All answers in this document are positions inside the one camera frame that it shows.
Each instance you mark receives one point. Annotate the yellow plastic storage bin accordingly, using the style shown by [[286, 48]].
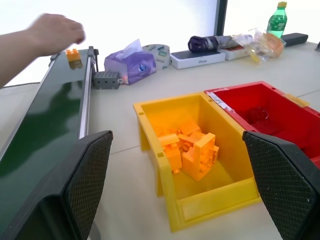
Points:
[[200, 160]]

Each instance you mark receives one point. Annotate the white and red flat box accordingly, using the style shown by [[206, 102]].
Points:
[[236, 52]]

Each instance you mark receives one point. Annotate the green plastic soda bottle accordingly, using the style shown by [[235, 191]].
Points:
[[277, 21]]

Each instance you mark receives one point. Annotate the dark vertical window post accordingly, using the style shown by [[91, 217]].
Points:
[[221, 17]]

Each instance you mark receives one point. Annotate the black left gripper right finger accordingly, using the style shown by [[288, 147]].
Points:
[[285, 185]]

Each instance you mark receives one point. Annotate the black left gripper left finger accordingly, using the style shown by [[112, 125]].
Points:
[[75, 190]]

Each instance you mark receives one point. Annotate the clear plastic bag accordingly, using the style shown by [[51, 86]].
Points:
[[260, 45]]

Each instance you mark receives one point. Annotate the dark green conveyor belt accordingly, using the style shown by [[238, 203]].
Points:
[[42, 120]]

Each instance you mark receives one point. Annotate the round wet wipes canister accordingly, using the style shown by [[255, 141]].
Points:
[[157, 55]]

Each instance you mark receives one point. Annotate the purple tissue pack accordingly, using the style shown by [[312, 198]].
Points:
[[131, 63]]

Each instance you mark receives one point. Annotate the white phone box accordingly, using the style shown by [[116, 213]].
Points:
[[197, 59]]

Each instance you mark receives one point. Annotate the black rectangular case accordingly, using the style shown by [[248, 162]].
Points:
[[295, 39]]

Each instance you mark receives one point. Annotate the person's bare hand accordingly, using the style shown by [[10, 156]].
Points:
[[58, 32]]

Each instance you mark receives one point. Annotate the red plastic storage bin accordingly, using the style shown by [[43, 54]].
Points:
[[272, 115]]

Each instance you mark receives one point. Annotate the orange studded brick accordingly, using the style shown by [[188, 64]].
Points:
[[173, 156]]

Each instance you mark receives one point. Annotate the orange flat block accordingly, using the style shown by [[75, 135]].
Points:
[[190, 128]]

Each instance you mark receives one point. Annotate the orange cylinder block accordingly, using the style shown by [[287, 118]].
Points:
[[168, 138]]

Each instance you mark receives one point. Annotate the orange toy building block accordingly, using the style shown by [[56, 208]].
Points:
[[73, 55]]

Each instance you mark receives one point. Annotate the orange square frame block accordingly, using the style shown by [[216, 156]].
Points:
[[200, 157]]

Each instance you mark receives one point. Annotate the folded purple umbrella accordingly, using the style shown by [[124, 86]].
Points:
[[208, 43]]

